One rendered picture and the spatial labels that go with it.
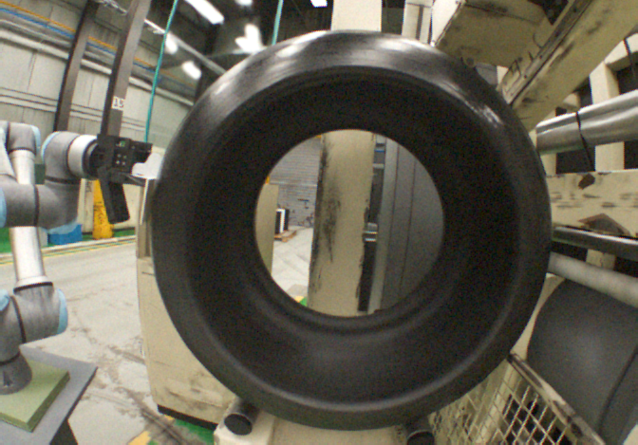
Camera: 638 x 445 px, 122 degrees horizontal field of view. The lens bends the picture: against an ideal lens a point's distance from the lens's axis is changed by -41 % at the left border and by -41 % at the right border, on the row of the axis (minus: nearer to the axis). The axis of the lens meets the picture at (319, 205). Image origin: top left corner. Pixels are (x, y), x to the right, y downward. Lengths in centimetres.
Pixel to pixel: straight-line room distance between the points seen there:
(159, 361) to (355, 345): 109
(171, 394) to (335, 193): 132
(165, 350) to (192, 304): 112
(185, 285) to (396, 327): 46
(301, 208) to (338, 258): 936
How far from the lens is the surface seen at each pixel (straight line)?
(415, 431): 51
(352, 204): 70
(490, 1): 62
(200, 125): 37
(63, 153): 68
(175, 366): 152
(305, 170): 1002
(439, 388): 42
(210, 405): 157
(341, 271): 72
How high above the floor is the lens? 126
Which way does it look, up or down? 3 degrees down
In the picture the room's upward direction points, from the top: 5 degrees clockwise
